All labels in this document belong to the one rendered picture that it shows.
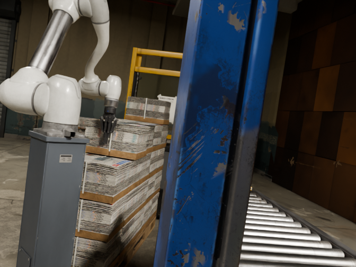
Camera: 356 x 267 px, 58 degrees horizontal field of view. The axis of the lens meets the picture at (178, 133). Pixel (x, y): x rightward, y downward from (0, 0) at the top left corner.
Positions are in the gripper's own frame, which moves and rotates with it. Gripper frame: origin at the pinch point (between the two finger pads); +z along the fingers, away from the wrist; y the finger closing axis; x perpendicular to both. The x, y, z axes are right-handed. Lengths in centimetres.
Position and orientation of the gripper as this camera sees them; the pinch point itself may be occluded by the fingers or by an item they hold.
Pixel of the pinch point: (106, 138)
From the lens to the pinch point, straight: 218.1
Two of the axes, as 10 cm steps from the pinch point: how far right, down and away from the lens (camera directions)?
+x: -1.5, -0.1, -9.9
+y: -9.8, -1.4, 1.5
